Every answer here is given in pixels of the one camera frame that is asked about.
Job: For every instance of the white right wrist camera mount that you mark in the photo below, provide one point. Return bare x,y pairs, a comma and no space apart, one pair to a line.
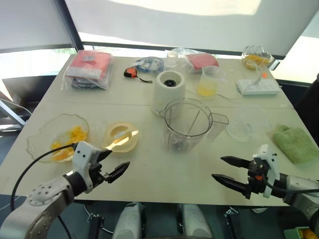
269,161

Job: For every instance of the small clear glass cup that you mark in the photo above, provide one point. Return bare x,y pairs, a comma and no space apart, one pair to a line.
172,59

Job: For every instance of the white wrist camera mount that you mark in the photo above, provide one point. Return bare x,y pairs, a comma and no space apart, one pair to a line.
83,159
269,161

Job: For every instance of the plastic bag with red item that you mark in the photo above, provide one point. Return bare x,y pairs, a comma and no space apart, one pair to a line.
202,61

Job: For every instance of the glass bowl of fruit slices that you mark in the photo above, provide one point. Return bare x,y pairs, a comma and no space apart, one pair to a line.
256,59

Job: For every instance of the clear blender jar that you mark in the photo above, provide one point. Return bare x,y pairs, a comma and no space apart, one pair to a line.
185,139

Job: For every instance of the pale yellow blender lid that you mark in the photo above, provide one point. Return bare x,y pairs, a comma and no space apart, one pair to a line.
124,143

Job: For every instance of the white power strip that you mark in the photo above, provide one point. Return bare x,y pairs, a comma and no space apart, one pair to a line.
259,87

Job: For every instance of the white rounded robot leg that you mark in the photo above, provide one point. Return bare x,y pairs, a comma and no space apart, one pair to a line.
128,221
194,221

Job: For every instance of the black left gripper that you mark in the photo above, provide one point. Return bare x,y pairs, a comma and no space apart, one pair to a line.
96,171

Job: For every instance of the dark flat monitor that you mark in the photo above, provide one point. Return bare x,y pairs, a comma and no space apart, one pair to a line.
27,87

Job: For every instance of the person in dark clothing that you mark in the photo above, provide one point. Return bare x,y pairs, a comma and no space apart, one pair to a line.
309,104

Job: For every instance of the black orange tape measure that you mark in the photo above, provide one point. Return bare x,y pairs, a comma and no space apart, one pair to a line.
130,73

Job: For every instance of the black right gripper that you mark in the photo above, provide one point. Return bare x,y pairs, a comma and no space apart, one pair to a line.
255,181

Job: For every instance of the white blender base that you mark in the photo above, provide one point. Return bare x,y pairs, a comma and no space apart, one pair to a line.
162,94

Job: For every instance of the black metal table bracket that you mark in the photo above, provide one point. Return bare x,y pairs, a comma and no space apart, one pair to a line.
96,226
231,224

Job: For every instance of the silver metal frame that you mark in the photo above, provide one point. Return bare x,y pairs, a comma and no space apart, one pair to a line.
12,112

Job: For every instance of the bagged red cloth package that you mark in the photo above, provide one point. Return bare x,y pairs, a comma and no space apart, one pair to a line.
89,64

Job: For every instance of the yellow fruit pieces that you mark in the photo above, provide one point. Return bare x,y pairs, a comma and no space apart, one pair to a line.
77,134

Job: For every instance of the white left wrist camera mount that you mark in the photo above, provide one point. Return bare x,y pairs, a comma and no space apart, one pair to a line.
83,159

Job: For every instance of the wavy clear glass bowl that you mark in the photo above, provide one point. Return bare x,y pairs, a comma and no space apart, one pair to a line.
47,129

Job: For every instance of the green towel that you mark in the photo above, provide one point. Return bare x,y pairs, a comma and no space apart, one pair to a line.
296,144

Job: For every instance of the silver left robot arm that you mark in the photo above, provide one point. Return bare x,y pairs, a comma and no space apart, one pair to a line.
42,206

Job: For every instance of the clear cup with yellow juice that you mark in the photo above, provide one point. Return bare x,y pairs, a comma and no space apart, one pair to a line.
207,89

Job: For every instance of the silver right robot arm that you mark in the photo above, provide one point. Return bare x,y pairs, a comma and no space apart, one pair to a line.
301,189

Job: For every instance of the small orange tag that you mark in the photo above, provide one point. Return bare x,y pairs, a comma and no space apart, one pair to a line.
264,74

